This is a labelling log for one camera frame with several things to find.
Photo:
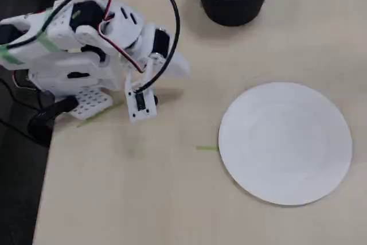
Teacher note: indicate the black table clamp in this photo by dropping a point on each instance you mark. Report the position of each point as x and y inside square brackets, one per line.
[43, 118]

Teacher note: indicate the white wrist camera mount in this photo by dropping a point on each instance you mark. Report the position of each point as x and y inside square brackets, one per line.
[141, 110]

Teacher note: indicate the white perforated base plate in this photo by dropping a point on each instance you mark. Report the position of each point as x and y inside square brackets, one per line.
[90, 102]

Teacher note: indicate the short green tape strip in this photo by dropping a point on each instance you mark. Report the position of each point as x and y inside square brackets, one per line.
[207, 148]

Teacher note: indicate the long green tape strip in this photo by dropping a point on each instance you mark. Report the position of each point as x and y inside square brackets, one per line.
[100, 114]

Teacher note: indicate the green tape band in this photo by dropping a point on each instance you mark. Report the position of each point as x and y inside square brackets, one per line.
[10, 58]
[47, 43]

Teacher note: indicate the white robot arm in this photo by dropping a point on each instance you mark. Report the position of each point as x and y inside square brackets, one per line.
[71, 64]

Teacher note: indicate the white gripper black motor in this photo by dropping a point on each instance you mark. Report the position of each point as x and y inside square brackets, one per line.
[161, 45]

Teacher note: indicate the white round plate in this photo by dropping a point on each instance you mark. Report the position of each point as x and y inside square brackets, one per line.
[272, 156]

